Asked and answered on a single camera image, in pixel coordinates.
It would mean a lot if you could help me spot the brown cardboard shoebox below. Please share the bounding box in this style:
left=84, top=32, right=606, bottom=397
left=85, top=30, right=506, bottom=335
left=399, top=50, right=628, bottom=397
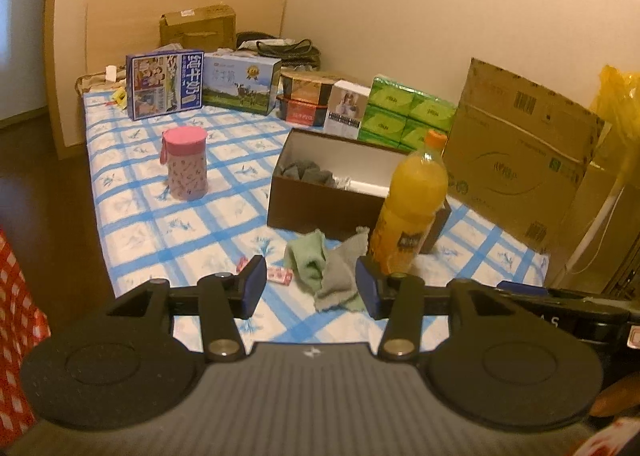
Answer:
left=266, top=128, right=453, bottom=255

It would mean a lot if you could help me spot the person's right hand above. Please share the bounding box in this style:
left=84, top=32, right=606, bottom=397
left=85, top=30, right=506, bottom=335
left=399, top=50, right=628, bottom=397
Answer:
left=592, top=375, right=640, bottom=418

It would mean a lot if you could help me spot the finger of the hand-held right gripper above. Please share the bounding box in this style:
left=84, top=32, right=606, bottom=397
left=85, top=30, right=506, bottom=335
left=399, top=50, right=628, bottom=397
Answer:
left=497, top=281, right=640, bottom=305

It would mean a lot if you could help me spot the small brown cardboard box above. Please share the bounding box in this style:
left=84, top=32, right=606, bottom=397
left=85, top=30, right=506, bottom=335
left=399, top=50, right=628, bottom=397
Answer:
left=159, top=4, right=237, bottom=53

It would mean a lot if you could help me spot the white pole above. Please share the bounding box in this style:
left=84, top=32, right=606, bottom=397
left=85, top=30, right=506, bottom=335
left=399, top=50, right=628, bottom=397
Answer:
left=564, top=185, right=627, bottom=278

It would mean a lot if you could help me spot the red checked cloth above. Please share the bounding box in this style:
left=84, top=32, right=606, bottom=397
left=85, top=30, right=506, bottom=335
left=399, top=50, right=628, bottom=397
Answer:
left=0, top=228, right=52, bottom=443

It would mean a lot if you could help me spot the green tissue multipack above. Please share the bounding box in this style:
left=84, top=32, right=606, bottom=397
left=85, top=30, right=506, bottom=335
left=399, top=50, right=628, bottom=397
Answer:
left=358, top=74, right=459, bottom=153

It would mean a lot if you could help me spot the pink striped packet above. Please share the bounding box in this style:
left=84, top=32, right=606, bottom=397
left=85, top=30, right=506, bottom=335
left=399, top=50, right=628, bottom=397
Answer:
left=264, top=265, right=295, bottom=286

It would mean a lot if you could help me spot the white meadow print milk box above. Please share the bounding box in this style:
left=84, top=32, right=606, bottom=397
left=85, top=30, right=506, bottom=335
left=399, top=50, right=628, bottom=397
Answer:
left=201, top=51, right=282, bottom=116

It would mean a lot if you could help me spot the orange and black box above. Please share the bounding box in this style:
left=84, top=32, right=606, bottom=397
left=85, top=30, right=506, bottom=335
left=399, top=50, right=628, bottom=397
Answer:
left=276, top=94, right=331, bottom=128
left=279, top=69, right=346, bottom=105

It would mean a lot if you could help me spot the green towel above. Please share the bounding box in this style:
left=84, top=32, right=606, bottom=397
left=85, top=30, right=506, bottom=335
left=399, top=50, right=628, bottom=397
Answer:
left=283, top=229, right=367, bottom=313

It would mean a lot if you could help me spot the orange juice bottle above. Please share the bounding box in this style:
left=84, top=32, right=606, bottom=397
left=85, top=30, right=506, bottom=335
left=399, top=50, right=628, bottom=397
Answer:
left=367, top=129, right=450, bottom=278

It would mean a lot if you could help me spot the yellow plastic bag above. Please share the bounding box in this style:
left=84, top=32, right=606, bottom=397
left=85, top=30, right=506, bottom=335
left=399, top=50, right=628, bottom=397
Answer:
left=589, top=64, right=640, bottom=163

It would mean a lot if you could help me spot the pink patterned canister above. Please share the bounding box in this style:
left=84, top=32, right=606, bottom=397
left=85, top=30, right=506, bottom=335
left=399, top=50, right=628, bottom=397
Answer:
left=159, top=125, right=210, bottom=201

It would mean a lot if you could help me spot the blue checked bedsheet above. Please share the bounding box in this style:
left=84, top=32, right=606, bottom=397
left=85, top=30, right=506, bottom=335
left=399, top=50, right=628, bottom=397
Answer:
left=79, top=85, right=551, bottom=353

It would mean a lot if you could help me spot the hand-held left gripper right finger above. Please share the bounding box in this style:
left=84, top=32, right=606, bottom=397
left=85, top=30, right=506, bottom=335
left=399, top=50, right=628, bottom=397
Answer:
left=354, top=255, right=514, bottom=362

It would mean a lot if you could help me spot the white photo print box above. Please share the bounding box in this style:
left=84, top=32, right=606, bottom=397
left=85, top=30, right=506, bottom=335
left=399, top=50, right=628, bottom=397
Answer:
left=323, top=79, right=372, bottom=140

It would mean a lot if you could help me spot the striped knit sock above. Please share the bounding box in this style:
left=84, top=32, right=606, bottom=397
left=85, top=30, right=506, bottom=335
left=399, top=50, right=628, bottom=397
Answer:
left=281, top=160, right=321, bottom=183

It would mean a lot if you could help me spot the blue milk carton box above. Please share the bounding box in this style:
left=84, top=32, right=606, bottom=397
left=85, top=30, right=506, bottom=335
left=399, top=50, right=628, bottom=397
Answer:
left=124, top=49, right=205, bottom=121

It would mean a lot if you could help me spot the light wooden door frame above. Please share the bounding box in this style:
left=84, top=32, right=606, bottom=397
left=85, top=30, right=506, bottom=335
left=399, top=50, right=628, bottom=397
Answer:
left=43, top=0, right=92, bottom=161

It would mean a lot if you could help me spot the large brown cardboard box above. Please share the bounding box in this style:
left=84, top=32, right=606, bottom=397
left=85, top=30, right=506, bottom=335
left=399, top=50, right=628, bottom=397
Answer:
left=442, top=57, right=606, bottom=255

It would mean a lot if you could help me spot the grey towel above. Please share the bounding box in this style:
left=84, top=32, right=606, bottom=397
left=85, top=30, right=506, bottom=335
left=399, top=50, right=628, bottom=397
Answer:
left=313, top=225, right=371, bottom=313

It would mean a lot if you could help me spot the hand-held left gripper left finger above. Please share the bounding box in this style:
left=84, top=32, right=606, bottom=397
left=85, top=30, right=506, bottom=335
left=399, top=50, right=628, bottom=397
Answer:
left=105, top=255, right=268, bottom=363

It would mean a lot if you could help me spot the flat brown cardboard sheet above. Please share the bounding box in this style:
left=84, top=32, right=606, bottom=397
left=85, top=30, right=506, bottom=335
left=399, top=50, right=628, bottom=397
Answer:
left=544, top=126, right=640, bottom=295

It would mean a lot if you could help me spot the olive fabric bag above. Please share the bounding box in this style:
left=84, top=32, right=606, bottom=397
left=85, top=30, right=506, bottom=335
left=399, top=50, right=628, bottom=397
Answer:
left=235, top=30, right=324, bottom=73

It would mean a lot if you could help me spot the white wrapping paper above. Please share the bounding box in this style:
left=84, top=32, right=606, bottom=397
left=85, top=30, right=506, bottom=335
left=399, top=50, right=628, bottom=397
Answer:
left=343, top=177, right=392, bottom=196

